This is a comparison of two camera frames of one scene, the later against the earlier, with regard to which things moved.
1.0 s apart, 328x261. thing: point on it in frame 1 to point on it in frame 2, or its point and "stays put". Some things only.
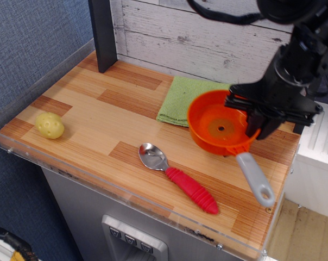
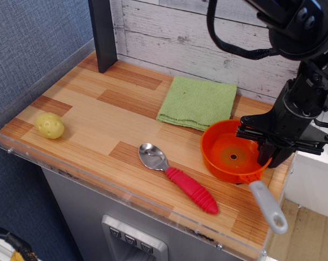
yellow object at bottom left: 17,256 stays put
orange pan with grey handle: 221,130 to 234,159
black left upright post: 104,33 stays put
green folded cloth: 182,93 stays put
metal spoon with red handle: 153,158 stays put
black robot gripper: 279,92 to 287,123
